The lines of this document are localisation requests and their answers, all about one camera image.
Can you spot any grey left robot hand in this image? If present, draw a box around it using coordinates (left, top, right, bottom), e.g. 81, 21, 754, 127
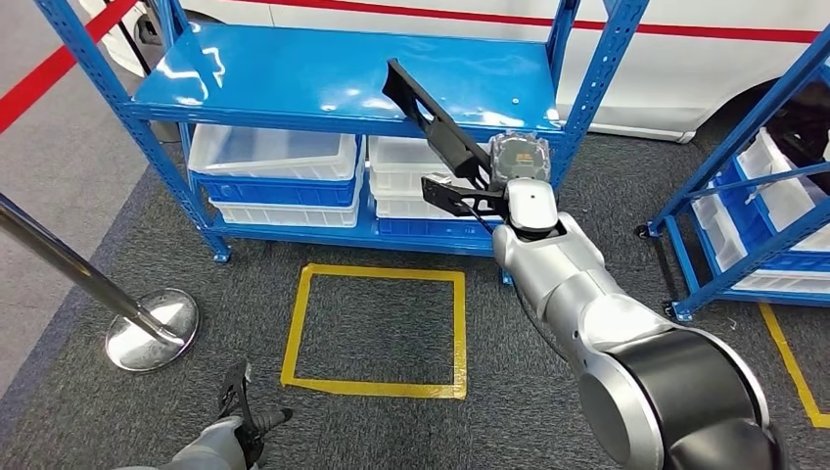
116, 406, 295, 470

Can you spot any large blue steel shelf rack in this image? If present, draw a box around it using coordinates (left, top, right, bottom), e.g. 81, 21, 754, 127
32, 0, 650, 287

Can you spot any blue steel rack on casters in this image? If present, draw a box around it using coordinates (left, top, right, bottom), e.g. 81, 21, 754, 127
638, 25, 830, 324

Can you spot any translucent white plastic bin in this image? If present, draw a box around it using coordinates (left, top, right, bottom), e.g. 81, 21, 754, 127
366, 134, 494, 177
368, 169, 482, 199
739, 126, 830, 255
372, 193, 497, 222
208, 188, 363, 228
690, 193, 752, 274
732, 268, 830, 297
188, 124, 361, 183

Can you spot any chrome stanchion post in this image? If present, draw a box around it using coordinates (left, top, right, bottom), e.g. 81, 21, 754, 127
0, 193, 201, 374

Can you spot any long black plastic part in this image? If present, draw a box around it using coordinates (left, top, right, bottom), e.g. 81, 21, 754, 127
381, 58, 494, 189

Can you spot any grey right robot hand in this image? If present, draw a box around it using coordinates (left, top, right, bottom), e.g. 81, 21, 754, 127
487, 129, 552, 191

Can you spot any white car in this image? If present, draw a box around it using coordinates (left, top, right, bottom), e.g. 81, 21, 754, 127
77, 0, 830, 145

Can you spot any red barrier belt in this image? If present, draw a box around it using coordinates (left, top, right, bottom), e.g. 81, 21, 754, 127
0, 0, 141, 134
220, 0, 830, 45

